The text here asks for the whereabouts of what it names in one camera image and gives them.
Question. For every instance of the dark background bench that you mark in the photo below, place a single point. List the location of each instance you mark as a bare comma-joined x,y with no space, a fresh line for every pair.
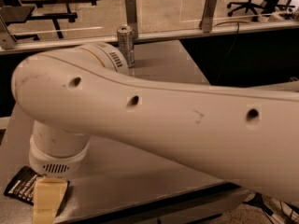
12,15

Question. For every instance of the left metal bracket post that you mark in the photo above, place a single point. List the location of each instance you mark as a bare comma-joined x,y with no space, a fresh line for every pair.
7,40

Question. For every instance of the silver redbull can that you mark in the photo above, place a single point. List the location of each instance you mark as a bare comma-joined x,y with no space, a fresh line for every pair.
125,36

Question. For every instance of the black rxbar chocolate wrapper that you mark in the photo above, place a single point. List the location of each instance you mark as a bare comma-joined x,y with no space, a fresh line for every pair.
21,186

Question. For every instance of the dark background table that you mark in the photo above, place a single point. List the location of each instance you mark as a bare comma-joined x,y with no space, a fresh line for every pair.
54,17

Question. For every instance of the middle metal bracket post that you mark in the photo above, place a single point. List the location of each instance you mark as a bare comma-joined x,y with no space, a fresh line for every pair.
131,16

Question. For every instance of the metal bracket post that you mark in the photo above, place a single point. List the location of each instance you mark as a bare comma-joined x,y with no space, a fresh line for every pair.
131,16
208,15
7,40

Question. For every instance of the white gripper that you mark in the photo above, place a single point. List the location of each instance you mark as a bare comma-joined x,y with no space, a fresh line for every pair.
56,164

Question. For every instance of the right metal bracket post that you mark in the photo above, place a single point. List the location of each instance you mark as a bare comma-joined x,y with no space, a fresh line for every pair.
208,15

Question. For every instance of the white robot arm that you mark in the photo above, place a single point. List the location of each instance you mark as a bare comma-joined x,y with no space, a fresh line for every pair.
247,136

